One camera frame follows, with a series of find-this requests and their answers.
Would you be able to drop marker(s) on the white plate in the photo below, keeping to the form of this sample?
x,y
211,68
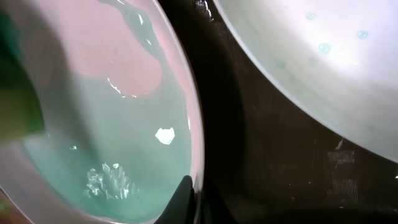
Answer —
x,y
335,59
122,118

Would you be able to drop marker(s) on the dark brown serving tray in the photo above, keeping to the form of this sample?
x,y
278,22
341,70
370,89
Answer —
x,y
270,161

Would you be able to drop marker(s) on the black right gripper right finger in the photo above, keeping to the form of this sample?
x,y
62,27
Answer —
x,y
213,207

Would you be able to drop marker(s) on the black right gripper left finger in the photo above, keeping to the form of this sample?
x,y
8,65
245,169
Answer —
x,y
181,207

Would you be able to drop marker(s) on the green yellow scrub sponge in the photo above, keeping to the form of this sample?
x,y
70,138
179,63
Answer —
x,y
21,114

